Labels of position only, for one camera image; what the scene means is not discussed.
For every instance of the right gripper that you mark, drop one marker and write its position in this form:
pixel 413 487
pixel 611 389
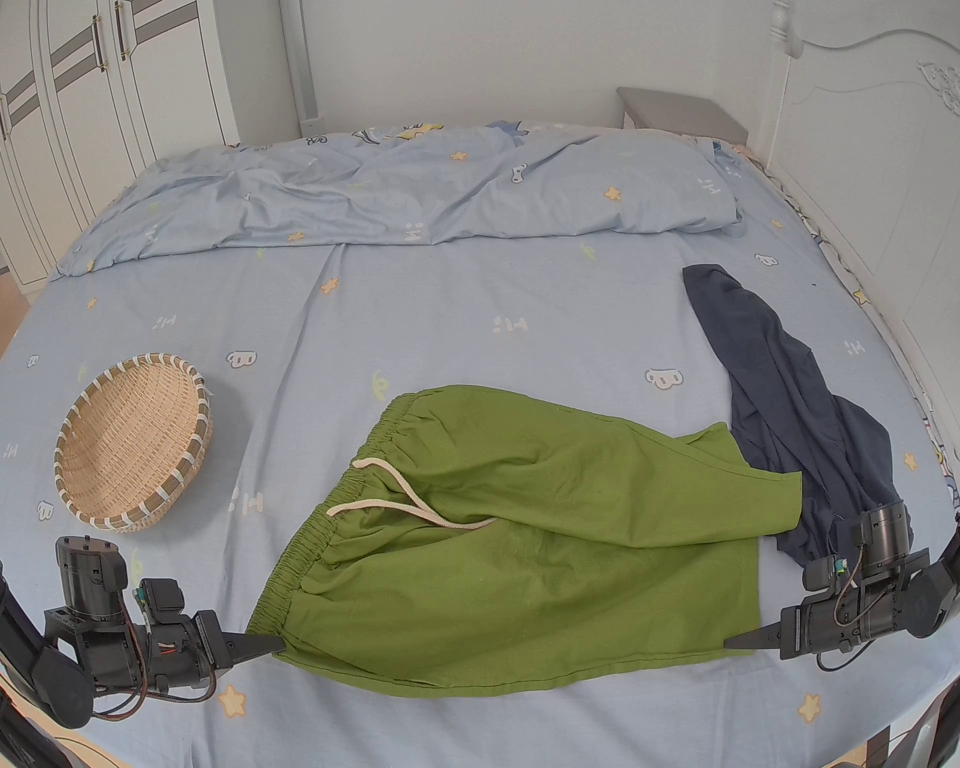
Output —
pixel 821 622

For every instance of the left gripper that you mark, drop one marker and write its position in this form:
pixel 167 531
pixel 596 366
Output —
pixel 187 652

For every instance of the green shorts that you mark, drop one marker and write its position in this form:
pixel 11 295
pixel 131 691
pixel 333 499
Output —
pixel 525 570

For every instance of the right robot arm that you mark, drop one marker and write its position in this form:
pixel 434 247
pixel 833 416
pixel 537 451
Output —
pixel 885 540

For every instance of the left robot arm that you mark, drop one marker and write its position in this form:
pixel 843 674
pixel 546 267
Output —
pixel 82 585

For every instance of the round woven basket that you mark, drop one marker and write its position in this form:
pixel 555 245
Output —
pixel 127 450

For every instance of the dark blue garment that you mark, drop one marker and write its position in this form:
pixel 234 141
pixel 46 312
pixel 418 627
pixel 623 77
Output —
pixel 780 390

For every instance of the bed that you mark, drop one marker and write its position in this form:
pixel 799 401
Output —
pixel 525 315

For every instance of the grey bedside table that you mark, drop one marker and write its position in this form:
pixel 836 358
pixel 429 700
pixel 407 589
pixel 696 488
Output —
pixel 675 112

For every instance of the pale blue quilt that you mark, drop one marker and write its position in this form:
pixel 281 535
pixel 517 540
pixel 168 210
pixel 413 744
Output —
pixel 450 187

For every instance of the white wardrobe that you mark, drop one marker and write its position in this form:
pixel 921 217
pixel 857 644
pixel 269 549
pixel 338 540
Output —
pixel 75 112

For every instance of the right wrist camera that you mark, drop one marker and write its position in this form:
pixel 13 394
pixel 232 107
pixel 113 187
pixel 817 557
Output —
pixel 821 576

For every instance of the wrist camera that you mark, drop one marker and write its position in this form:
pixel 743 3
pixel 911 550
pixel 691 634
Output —
pixel 163 600
pixel 821 576

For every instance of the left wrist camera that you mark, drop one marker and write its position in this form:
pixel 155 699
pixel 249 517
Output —
pixel 163 600

